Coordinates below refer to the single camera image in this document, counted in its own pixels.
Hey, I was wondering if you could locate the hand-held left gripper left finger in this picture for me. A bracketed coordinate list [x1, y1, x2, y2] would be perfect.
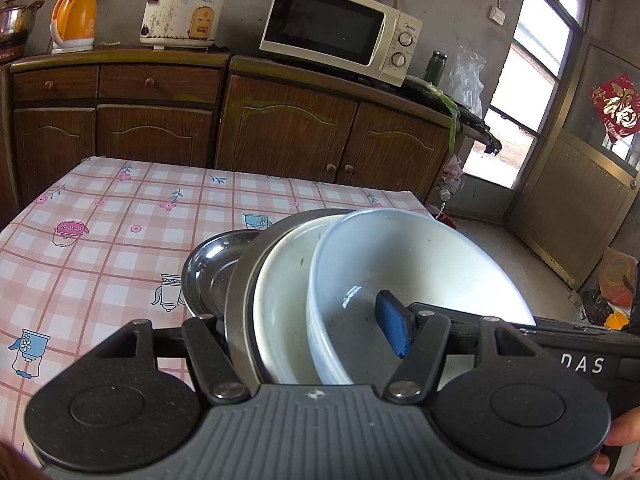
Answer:
[92, 316, 251, 407]

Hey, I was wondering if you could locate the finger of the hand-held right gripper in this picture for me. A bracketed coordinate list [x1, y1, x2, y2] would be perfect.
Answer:
[409, 301, 626, 347]

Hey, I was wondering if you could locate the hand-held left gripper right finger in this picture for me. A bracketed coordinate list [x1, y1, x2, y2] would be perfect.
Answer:
[375, 290, 538, 404]

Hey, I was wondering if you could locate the deep steel bowl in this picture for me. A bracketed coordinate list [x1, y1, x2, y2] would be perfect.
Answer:
[223, 208, 361, 386]

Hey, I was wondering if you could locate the blue patterned white bowl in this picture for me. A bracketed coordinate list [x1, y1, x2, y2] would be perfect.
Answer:
[306, 207, 538, 386]

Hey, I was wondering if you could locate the person's right hand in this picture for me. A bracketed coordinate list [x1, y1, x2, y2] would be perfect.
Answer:
[592, 406, 640, 477]

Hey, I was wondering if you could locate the black lumpy item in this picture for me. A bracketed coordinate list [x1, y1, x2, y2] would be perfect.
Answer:
[580, 287, 612, 326]

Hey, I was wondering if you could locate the medium steel plate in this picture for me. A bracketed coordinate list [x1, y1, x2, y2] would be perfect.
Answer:
[181, 229, 271, 322]

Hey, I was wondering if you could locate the orange printed bag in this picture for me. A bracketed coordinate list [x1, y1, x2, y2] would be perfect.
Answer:
[597, 246, 640, 307]

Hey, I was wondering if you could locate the tan panelled door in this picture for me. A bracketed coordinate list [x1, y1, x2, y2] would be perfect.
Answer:
[505, 35, 640, 291]

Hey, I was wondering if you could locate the pink folded umbrella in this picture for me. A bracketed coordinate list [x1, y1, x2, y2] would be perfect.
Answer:
[440, 154, 466, 196]

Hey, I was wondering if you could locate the black crumpled plastic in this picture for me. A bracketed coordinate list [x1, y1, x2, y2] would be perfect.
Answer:
[465, 115, 503, 156]

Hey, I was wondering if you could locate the green leek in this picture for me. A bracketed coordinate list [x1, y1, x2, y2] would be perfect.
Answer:
[425, 82, 461, 158]

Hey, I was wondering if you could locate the brown wooden cabinet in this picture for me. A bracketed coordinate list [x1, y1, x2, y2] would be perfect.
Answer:
[0, 46, 488, 221]

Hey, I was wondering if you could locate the red paper decoration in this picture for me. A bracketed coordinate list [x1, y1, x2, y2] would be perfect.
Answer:
[589, 72, 640, 140]

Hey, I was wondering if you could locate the black flat cooker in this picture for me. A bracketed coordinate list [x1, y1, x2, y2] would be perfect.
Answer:
[400, 76, 488, 126]

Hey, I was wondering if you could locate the glazed door with grey panel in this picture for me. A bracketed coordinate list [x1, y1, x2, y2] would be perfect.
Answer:
[462, 0, 588, 223]

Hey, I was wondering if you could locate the clear plastic bag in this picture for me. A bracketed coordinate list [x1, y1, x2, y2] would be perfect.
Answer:
[447, 46, 487, 118]

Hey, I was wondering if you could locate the green thermos bottle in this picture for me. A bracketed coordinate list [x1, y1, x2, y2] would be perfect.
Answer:
[423, 50, 448, 87]

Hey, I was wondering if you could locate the cream microwave oven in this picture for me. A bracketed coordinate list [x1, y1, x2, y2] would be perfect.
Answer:
[258, 0, 423, 87]

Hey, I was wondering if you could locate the white rice cooker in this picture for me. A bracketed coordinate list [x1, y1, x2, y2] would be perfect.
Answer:
[138, 0, 228, 51]

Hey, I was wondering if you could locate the orange electric kettle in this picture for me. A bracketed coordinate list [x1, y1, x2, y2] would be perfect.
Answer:
[50, 0, 98, 54]

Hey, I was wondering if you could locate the dark red cooktop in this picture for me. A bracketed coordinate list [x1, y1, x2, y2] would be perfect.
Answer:
[0, 32, 30, 64]

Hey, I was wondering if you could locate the steel cooking pot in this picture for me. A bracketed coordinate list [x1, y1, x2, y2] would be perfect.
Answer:
[0, 0, 46, 36]

